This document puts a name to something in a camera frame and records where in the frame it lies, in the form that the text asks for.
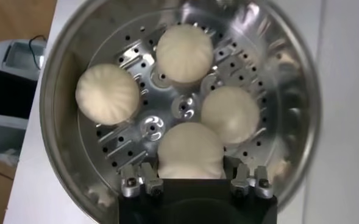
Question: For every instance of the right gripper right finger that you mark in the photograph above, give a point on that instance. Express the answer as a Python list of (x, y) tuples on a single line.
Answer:
[(241, 182)]

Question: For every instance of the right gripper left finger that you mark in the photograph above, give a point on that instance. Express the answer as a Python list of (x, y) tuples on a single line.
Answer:
[(151, 181)]

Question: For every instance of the white steamed baozi bun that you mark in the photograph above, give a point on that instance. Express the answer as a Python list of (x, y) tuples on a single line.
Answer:
[(229, 114), (183, 53), (107, 94), (190, 149)]

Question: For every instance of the perforated steel steamer basket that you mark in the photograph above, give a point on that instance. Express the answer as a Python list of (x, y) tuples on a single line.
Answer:
[(63, 121)]

